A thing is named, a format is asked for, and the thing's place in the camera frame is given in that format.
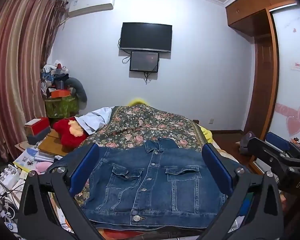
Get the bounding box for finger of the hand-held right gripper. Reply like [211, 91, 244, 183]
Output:
[247, 137, 294, 173]
[265, 131, 300, 160]

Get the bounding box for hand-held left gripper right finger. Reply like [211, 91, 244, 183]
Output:
[202, 143, 284, 240]

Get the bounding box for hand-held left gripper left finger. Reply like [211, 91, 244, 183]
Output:
[17, 144, 100, 240]

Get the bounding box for blue denim jacket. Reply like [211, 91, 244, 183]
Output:
[44, 137, 253, 230]

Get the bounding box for pile of clothes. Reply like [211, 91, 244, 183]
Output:
[40, 60, 70, 98]

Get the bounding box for pink heart sticker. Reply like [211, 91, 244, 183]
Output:
[286, 105, 300, 135]

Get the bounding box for grey backpack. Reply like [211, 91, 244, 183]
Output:
[239, 131, 255, 155]

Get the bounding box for wooden desk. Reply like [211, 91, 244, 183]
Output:
[15, 127, 75, 158]

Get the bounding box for red plush toy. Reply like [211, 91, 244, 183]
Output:
[52, 116, 89, 147]

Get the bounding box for white cloth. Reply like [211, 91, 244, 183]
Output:
[75, 107, 114, 134]

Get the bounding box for stack of magazines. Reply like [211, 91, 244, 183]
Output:
[14, 147, 63, 170]

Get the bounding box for red box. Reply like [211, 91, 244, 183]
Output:
[24, 117, 52, 137]

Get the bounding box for wooden door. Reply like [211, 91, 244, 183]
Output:
[242, 9, 278, 135]

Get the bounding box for green patterned box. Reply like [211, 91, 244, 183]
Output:
[44, 96, 79, 119]

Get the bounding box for floral blanket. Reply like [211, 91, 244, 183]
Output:
[72, 105, 212, 205]

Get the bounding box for white power strip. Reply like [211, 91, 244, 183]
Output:
[0, 164, 23, 188]

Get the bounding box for orange box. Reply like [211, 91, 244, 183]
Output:
[50, 89, 72, 98]

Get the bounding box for small black monitor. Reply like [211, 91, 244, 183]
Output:
[129, 51, 160, 73]

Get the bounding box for wooden overhead cabinet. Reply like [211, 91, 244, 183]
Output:
[225, 0, 300, 38]

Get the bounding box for striped pink curtain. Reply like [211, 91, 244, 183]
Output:
[0, 0, 68, 160]

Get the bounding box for white air conditioner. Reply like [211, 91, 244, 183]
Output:
[66, 0, 115, 18]

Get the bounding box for tangle of cables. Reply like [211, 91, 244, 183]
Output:
[0, 185, 25, 233]

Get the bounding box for black wall television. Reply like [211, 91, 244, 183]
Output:
[119, 22, 172, 53]

